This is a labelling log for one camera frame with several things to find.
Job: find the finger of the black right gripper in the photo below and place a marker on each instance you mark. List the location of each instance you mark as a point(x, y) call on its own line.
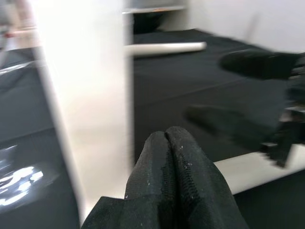
point(257, 65)
point(233, 124)

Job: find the black table cloth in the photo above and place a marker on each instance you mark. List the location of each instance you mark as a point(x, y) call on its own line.
point(166, 78)

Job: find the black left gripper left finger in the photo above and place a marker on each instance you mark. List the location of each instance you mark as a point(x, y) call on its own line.
point(147, 190)

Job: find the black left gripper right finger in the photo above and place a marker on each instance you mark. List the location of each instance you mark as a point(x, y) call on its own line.
point(202, 190)

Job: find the white plastic children table top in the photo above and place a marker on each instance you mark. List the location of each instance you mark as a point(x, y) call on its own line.
point(90, 83)

